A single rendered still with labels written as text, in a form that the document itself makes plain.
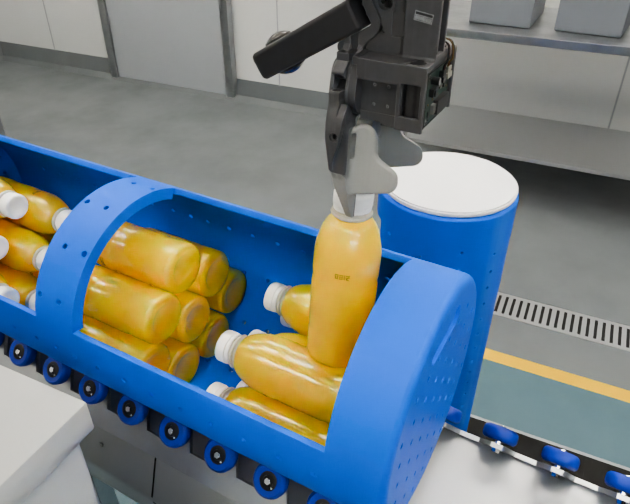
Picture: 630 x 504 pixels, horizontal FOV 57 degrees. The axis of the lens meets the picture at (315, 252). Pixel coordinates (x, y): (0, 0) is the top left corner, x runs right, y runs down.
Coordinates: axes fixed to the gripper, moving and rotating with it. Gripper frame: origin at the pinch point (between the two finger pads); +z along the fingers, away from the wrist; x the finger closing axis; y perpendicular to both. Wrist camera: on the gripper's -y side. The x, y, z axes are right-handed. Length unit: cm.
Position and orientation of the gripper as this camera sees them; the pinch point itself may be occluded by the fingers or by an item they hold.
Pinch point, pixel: (353, 191)
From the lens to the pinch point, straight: 56.1
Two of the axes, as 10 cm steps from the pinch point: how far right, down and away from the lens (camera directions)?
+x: 4.9, -5.0, 7.2
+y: 8.7, 2.7, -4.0
